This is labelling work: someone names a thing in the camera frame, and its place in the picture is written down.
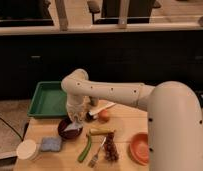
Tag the purple bowl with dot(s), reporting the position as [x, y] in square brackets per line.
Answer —
[67, 135]

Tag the dark grape bunch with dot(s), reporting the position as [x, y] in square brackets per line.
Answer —
[111, 153]

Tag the blue sponge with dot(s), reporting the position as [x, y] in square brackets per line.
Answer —
[52, 144]

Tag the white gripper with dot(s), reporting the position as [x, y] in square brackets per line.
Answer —
[76, 111]

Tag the orange bowl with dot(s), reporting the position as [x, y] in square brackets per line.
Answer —
[139, 149]

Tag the white round lid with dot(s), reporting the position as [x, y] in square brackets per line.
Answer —
[27, 150]

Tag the silver fork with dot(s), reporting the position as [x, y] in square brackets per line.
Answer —
[95, 157]

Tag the light blue towel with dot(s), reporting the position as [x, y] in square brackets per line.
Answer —
[73, 126]

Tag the green plastic tray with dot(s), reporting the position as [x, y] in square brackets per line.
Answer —
[48, 101]

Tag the orange fruit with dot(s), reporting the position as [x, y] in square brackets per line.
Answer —
[104, 116]

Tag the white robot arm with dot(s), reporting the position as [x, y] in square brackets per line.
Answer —
[175, 124]

